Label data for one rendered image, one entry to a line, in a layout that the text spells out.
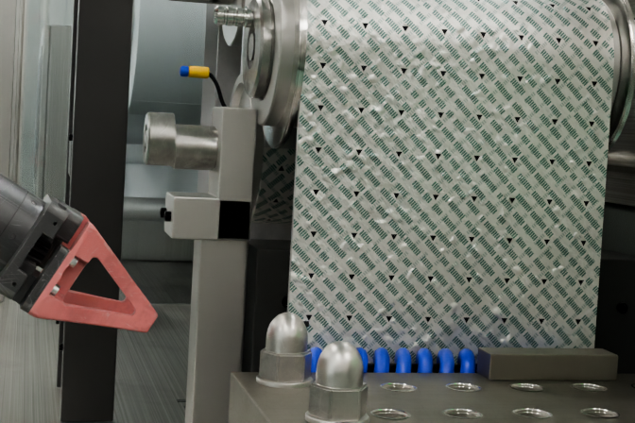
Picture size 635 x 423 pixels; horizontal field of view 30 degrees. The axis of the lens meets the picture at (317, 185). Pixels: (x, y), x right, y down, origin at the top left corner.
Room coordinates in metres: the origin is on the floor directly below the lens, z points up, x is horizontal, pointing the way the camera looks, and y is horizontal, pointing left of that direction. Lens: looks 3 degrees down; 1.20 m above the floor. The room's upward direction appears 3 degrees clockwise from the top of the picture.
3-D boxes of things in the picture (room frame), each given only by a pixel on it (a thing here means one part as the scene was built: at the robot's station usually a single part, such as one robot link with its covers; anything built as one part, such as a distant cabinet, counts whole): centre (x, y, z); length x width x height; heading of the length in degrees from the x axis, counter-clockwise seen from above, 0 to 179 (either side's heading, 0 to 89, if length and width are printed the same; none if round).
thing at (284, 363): (0.75, 0.01, 1.05); 0.04 x 0.04 x 0.04
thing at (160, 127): (0.89, 0.12, 1.18); 0.04 x 0.02 x 0.04; 14
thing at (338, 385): (0.66, -0.02, 1.05); 0.04 x 0.04 x 0.04
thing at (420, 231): (0.85, -0.10, 1.11); 0.23 x 0.01 x 0.18; 104
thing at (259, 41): (0.88, 0.04, 1.25); 0.07 x 0.02 x 0.07; 14
